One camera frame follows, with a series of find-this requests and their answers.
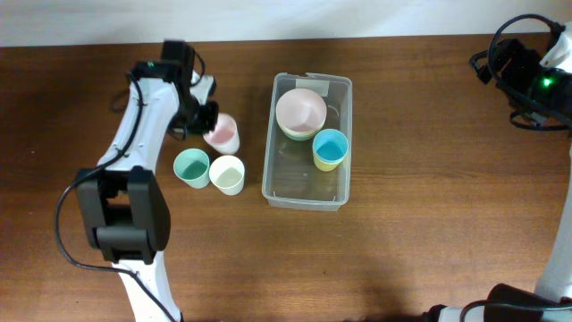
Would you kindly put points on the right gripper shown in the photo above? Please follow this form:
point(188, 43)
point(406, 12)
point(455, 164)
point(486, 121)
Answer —
point(524, 62)

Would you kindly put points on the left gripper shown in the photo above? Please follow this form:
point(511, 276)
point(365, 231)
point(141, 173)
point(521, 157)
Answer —
point(205, 127)

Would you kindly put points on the pink plastic cup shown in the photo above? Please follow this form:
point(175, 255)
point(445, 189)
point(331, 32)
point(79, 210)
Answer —
point(224, 138)

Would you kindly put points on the green plastic cup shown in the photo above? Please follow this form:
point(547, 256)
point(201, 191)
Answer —
point(192, 167)

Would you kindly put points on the white plastic cup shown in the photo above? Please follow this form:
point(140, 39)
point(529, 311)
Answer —
point(227, 173)

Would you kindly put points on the yellow plastic bowl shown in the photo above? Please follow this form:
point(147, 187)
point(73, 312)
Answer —
point(297, 133)

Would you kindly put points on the green plastic bowl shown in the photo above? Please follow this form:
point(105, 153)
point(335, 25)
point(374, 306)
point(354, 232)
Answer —
point(299, 138)

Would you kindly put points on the pink plastic bowl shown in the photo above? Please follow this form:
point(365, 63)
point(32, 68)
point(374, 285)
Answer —
point(301, 110)

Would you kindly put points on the yellow plastic cup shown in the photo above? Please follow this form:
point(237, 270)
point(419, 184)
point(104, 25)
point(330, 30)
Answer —
point(325, 165)

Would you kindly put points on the blue plastic cup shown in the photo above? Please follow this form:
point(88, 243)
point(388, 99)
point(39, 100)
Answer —
point(330, 145)

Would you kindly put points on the white plastic bowl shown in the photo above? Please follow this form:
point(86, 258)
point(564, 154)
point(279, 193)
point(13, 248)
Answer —
point(299, 128)

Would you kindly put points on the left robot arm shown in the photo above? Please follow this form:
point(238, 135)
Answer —
point(124, 212)

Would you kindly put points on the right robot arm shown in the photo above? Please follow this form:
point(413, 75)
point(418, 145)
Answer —
point(550, 298)

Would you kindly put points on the clear plastic container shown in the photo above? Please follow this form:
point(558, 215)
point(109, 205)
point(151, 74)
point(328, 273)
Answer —
point(290, 178)

